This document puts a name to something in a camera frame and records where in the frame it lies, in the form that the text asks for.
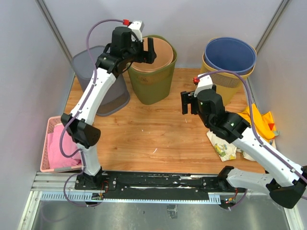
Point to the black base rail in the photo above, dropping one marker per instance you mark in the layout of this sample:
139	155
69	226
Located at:
107	181

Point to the yellow mesh waste bin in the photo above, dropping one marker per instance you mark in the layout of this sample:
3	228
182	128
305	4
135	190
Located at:
227	84

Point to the pink plastic basket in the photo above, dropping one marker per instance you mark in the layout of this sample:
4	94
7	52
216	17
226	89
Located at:
44	167

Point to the yellow cloth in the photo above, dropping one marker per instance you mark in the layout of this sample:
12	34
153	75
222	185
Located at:
264	124

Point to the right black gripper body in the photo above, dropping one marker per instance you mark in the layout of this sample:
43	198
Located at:
194	100

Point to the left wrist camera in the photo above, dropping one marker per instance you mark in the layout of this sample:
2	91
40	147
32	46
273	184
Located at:
137	28

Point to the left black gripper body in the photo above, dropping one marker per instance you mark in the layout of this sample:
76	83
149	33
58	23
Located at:
136	51

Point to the blue plastic bucket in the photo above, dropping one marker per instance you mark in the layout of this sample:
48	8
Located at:
231	54

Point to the pink towel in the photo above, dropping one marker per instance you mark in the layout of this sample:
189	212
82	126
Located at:
55	158

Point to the white cartoon print cloth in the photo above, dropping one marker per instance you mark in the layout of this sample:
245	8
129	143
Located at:
225	150

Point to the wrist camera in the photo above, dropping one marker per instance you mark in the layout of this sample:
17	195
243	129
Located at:
137	28
202	83

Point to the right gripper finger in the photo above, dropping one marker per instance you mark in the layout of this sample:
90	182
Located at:
185	108
185	97

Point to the white cable duct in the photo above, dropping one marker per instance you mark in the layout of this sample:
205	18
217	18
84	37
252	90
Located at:
138	195

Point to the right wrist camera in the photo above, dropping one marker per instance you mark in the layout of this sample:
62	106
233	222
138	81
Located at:
202	83

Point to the peach plastic bucket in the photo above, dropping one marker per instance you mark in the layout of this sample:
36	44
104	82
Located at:
164	57

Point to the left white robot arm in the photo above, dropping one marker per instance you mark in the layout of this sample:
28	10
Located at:
126	47

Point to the green mesh waste bin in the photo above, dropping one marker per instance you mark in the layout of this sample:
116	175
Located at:
154	86

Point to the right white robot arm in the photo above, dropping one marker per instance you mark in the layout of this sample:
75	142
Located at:
283	181

